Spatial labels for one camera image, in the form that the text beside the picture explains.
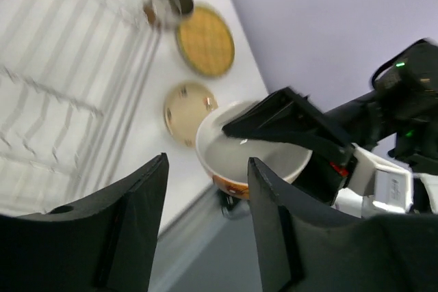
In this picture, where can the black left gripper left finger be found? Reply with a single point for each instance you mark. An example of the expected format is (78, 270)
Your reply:
(103, 242)

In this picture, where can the aluminium table front rail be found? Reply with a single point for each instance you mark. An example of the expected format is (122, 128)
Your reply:
(204, 208)

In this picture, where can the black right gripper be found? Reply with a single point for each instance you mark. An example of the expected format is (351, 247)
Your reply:
(287, 117)

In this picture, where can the brown white ceramic cup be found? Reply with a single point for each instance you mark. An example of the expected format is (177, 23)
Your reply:
(167, 14)

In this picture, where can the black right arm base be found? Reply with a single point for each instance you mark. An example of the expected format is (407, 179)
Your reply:
(233, 208)

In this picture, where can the cream floral plate right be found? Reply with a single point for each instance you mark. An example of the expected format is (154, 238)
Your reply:
(185, 107)

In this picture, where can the metal wire dish rack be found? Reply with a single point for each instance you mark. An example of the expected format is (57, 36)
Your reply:
(72, 73)

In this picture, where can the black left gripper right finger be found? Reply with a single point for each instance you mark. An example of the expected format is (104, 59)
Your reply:
(305, 245)

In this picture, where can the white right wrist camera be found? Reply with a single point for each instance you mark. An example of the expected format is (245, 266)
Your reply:
(376, 186)

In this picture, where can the white ceramic bowl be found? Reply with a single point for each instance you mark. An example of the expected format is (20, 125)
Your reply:
(225, 159)

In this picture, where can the yellow woven pattern plate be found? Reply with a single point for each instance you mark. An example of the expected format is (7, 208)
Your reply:
(205, 42)

